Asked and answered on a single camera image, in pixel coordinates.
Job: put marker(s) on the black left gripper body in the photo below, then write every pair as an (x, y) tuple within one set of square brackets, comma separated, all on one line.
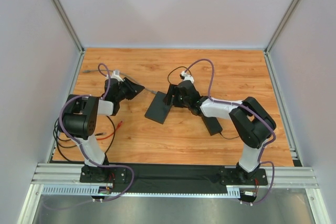
[(126, 89)]

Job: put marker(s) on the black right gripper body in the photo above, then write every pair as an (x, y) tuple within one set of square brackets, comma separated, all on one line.
[(174, 96)]

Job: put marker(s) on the black network switch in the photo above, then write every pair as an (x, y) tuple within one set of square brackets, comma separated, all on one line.
[(158, 109)]

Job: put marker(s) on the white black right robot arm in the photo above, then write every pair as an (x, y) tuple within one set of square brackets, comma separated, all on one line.
[(255, 127)]

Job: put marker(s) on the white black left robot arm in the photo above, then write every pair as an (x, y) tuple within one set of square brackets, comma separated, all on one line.
[(78, 118)]

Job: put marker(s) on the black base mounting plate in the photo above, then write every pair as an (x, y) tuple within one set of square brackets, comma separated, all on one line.
[(171, 179)]

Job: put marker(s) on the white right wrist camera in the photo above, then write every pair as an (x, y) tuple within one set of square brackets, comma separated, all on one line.
[(186, 77)]

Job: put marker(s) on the aluminium frame rail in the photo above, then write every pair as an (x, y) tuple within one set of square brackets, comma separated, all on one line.
[(63, 179)]

